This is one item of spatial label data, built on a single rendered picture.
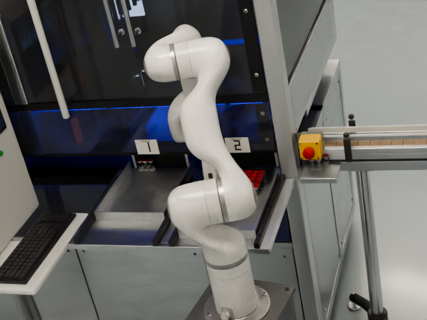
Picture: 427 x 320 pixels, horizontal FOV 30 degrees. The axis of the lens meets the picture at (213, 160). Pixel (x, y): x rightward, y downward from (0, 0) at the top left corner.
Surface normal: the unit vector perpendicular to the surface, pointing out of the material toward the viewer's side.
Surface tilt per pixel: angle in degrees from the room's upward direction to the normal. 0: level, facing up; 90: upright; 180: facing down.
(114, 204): 0
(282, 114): 90
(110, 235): 0
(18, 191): 90
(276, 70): 90
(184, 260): 90
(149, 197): 0
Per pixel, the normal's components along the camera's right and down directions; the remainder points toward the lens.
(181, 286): -0.27, 0.52
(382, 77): -0.18, -0.85
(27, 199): 0.94, -0.01
